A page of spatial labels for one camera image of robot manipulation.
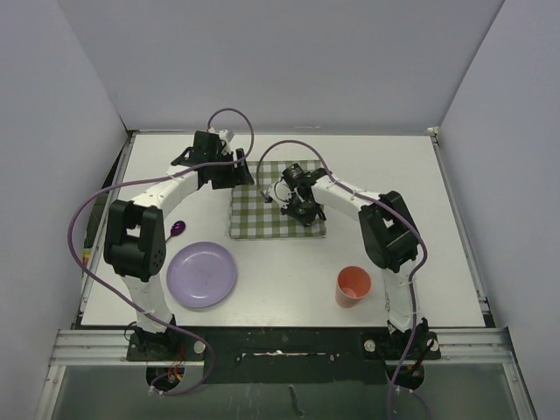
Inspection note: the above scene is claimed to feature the purple plastic spoon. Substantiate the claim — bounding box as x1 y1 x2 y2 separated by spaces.
165 220 186 242

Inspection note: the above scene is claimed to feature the aluminium front frame rail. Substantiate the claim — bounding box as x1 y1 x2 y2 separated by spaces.
50 327 513 366

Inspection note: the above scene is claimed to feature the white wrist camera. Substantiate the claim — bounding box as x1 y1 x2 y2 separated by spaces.
267 180 291 205
207 127 235 155

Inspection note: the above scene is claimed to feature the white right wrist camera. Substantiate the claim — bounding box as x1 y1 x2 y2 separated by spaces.
267 180 291 205

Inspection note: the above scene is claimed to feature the silver metal fork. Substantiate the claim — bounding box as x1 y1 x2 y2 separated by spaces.
384 289 390 313

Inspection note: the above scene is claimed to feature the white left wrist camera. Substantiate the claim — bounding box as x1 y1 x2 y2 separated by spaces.
207 127 235 155

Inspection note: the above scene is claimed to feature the green white checkered cloth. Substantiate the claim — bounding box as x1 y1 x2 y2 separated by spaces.
228 160 327 240

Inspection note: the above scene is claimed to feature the purple plastic plate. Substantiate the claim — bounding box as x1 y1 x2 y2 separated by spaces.
166 241 238 309

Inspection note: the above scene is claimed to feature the orange plastic cup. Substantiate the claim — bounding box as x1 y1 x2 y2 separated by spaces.
335 266 372 308

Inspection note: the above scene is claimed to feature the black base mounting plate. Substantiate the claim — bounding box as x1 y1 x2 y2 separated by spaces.
126 325 441 390

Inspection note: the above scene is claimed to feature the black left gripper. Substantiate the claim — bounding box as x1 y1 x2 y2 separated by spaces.
207 149 252 189

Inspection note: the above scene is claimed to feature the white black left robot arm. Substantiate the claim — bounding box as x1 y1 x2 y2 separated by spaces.
103 129 255 360

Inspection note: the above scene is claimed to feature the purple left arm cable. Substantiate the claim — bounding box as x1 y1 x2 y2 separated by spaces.
69 107 256 397

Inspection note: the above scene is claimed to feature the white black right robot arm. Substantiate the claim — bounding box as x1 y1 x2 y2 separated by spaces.
264 164 427 358

